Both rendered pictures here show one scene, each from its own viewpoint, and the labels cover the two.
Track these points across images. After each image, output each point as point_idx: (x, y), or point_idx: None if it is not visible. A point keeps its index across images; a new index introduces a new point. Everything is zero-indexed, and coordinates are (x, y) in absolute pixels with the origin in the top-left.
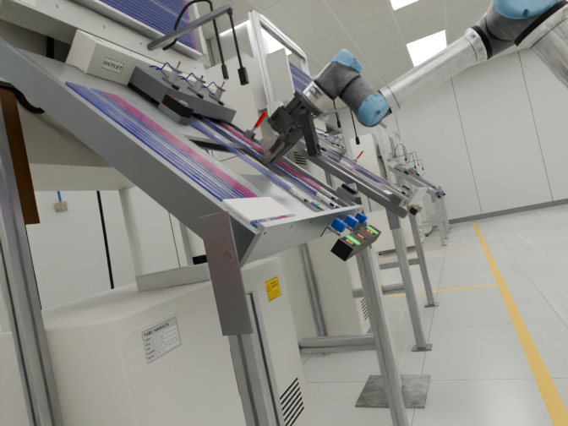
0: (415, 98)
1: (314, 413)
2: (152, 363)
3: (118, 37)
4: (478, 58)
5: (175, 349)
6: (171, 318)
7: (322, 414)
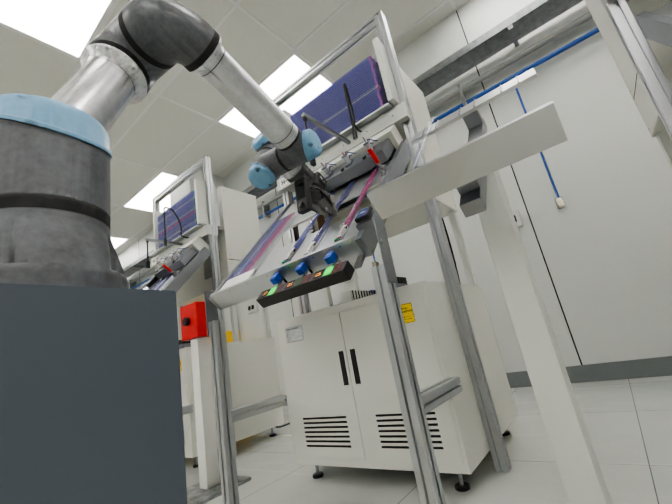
0: (266, 129)
1: (533, 494)
2: (289, 344)
3: (329, 156)
4: (203, 72)
5: (300, 341)
6: (299, 324)
7: (529, 499)
